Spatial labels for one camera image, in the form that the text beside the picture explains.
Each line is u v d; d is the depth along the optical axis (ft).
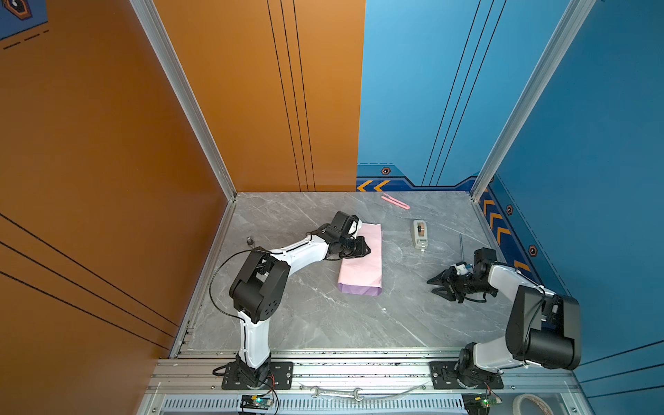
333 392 2.33
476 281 2.33
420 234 3.35
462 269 2.78
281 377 2.42
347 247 2.60
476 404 2.31
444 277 2.64
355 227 2.59
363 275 2.84
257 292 1.64
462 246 3.36
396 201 3.82
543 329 1.43
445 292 2.61
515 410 2.22
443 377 2.38
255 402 2.32
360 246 2.65
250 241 3.36
